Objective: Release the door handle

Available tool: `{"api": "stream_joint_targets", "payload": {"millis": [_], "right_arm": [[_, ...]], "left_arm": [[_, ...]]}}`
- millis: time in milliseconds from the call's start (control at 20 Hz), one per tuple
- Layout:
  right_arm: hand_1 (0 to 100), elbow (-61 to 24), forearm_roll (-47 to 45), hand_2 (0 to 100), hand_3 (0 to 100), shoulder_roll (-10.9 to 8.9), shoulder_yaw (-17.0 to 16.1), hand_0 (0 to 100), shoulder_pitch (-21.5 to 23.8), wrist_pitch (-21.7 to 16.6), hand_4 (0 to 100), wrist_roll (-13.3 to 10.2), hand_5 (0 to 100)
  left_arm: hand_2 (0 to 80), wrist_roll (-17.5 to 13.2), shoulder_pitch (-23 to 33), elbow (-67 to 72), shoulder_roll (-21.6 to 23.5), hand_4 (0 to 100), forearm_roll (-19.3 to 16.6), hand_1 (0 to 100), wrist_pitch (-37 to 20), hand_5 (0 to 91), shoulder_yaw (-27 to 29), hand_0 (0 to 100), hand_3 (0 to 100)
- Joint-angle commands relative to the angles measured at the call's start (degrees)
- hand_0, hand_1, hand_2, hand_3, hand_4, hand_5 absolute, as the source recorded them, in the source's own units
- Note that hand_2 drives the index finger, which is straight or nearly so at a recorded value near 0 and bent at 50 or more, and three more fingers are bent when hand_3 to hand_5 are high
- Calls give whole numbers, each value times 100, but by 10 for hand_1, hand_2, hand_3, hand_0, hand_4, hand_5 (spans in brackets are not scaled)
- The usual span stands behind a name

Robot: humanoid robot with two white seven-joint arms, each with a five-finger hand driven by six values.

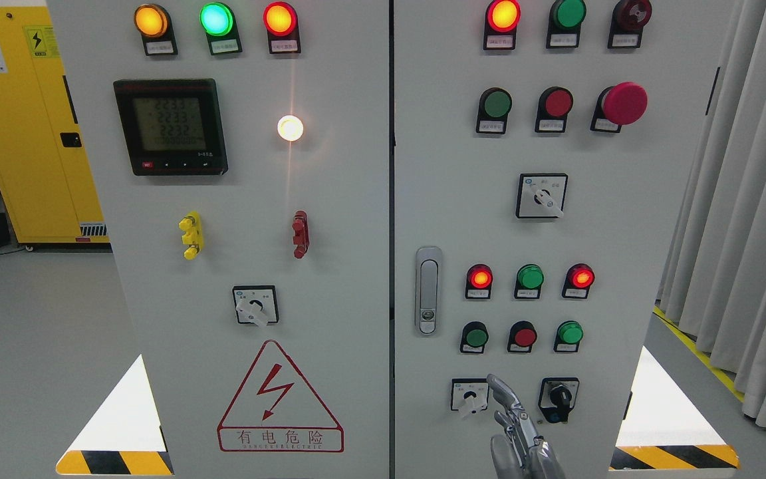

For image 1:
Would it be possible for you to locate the grey robotic hand plastic-covered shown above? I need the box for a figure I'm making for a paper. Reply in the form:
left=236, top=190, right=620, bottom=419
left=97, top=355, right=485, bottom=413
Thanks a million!
left=487, top=374, right=566, bottom=478

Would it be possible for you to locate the silver door swing handle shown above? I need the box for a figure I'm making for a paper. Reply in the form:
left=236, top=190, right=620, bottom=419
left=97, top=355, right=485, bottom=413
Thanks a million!
left=414, top=246, right=443, bottom=335

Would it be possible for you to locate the right grey cabinet door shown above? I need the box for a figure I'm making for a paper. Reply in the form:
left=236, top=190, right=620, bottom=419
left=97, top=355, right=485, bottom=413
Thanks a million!
left=393, top=1, right=739, bottom=478

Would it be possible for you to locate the grey cabinet door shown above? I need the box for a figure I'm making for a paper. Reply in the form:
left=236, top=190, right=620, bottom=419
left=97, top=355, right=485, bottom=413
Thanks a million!
left=48, top=1, right=391, bottom=478
left=393, top=1, right=739, bottom=478

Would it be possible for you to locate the left grey cabinet door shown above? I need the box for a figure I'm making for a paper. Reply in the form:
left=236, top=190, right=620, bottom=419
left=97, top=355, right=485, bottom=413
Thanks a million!
left=48, top=1, right=391, bottom=478

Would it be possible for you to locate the red indicator light left door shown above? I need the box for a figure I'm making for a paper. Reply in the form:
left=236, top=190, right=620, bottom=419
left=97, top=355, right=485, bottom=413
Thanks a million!
left=263, top=2, right=301, bottom=55

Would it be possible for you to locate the right yellow black striped base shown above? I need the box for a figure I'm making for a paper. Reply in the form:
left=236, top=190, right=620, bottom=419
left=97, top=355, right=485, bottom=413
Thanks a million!
left=609, top=444, right=741, bottom=471

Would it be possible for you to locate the yellow black striped base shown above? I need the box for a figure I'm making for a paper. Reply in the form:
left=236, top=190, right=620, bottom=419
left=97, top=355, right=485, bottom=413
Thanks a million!
left=609, top=444, right=741, bottom=471
left=55, top=450, right=174, bottom=476

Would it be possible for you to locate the red push button lower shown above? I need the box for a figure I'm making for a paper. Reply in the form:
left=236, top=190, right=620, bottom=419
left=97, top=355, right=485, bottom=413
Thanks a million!
left=507, top=321, right=538, bottom=354

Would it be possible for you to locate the red push button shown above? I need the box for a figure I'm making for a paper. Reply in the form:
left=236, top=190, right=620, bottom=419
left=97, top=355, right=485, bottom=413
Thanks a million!
left=507, top=321, right=538, bottom=354
left=534, top=86, right=574, bottom=134

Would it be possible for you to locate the green push button lower left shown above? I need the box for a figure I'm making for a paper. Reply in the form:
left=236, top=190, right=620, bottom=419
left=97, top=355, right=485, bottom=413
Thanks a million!
left=459, top=321, right=489, bottom=354

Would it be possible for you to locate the green push button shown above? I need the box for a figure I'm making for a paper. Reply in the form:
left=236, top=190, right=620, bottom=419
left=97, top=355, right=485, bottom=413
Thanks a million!
left=553, top=321, right=584, bottom=353
left=459, top=321, right=489, bottom=354
left=476, top=87, right=513, bottom=134

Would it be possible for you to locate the green push button lower right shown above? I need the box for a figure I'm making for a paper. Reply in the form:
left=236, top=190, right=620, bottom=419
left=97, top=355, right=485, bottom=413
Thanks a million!
left=553, top=321, right=584, bottom=353

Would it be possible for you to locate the green indicator middle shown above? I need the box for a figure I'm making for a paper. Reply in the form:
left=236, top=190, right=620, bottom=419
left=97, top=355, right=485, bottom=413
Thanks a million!
left=513, top=263, right=545, bottom=300

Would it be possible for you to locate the red lit indicator left middle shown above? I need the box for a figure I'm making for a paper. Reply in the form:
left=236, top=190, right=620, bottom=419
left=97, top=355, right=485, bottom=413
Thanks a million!
left=464, top=263, right=493, bottom=300

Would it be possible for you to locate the red lit indicator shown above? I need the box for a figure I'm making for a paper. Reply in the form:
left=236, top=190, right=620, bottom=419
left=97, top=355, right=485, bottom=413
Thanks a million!
left=561, top=263, right=595, bottom=299
left=464, top=263, right=493, bottom=300

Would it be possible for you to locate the red lit indicator right middle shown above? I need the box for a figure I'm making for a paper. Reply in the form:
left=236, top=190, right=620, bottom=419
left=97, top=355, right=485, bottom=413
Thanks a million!
left=561, top=263, right=595, bottom=299

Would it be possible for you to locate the red triangle danger warning sticker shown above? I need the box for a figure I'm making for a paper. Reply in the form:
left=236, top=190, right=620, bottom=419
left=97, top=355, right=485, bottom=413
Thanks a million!
left=217, top=340, right=344, bottom=454

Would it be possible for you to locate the grey curtain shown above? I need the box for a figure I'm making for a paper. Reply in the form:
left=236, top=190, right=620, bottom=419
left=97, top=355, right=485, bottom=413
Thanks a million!
left=659, top=1, right=766, bottom=428

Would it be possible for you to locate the green push button upper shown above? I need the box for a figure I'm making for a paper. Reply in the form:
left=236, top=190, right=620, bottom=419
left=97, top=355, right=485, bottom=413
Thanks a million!
left=476, top=87, right=513, bottom=134

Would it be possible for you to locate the red push button upper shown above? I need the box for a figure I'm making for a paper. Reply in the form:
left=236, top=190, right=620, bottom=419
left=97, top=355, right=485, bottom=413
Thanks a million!
left=534, top=86, right=574, bottom=134

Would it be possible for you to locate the red mushroom emergency stop button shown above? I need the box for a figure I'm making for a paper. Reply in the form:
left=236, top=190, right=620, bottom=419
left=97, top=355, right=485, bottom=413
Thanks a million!
left=590, top=82, right=648, bottom=134

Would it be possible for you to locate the white lit indicator light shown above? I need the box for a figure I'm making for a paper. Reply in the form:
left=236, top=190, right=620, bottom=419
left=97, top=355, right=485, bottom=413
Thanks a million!
left=277, top=114, right=305, bottom=142

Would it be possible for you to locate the red indicator light top right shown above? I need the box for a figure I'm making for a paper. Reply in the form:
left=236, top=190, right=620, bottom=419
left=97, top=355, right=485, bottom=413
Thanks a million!
left=483, top=0, right=522, bottom=51

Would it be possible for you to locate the green indicator light top right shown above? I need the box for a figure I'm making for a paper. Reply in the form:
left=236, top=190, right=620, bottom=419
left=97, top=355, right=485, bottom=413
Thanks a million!
left=545, top=0, right=587, bottom=49

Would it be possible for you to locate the green indicator light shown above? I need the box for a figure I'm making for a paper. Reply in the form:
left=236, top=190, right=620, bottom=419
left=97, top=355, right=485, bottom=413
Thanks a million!
left=545, top=0, right=587, bottom=49
left=199, top=2, right=243, bottom=55

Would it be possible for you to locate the dark red buzzer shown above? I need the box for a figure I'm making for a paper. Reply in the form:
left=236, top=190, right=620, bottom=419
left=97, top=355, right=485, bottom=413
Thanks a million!
left=607, top=0, right=652, bottom=49

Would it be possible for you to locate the left yellow black striped base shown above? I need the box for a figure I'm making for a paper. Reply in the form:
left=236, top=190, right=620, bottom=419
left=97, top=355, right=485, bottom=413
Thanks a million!
left=55, top=450, right=174, bottom=476

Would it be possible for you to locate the black digital power meter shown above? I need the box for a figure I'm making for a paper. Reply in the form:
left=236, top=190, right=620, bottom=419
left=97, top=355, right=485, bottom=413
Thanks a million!
left=114, top=79, right=228, bottom=176

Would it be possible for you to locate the green indicator light top left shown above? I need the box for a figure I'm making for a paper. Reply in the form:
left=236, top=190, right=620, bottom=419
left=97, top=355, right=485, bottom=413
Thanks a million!
left=199, top=2, right=243, bottom=55

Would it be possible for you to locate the amber indicator light top left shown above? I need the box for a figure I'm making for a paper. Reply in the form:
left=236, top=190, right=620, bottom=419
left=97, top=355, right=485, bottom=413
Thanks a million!
left=134, top=3, right=178, bottom=57

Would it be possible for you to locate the yellow safety cabinet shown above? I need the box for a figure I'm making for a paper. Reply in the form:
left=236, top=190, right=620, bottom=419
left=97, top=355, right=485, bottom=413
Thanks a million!
left=0, top=3, right=109, bottom=245

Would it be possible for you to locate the black key selector switch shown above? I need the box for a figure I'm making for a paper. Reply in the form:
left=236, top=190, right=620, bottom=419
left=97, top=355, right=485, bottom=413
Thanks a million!
left=538, top=378, right=580, bottom=424

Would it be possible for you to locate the white lower rotary selector switch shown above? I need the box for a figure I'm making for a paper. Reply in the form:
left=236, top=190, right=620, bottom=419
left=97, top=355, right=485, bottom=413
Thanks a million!
left=450, top=378, right=489, bottom=419

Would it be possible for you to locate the right door upper selector switch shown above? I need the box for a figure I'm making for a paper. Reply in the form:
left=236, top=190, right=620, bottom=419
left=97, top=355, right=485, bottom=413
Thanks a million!
left=515, top=173, right=569, bottom=219

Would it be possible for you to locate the left door rotary selector switch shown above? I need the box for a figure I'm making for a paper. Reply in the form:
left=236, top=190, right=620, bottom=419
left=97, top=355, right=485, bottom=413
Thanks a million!
left=232, top=285, right=279, bottom=327

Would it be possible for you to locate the red terminal post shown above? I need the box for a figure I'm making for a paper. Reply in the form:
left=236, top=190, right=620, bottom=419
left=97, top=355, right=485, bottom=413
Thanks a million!
left=291, top=210, right=310, bottom=259

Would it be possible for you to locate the yellow terminal post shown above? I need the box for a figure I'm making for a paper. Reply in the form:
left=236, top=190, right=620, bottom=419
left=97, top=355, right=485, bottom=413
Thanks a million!
left=178, top=210, right=203, bottom=261

